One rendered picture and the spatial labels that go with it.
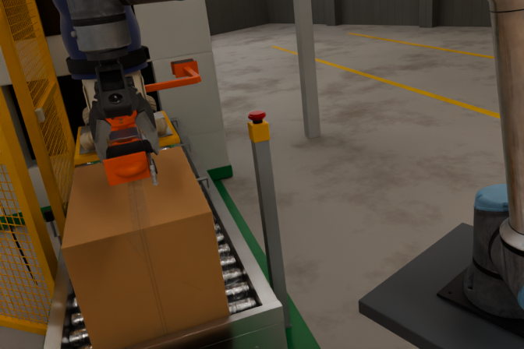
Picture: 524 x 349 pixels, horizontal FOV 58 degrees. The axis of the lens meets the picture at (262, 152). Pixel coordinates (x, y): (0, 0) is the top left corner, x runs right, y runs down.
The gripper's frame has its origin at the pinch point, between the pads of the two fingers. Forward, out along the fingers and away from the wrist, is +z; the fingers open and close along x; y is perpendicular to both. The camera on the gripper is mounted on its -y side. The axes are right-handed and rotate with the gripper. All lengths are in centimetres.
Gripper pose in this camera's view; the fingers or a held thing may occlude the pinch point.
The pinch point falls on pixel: (130, 156)
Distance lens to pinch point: 91.8
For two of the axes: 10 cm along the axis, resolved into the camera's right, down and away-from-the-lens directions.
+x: -9.5, 2.1, -2.4
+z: 1.1, 9.2, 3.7
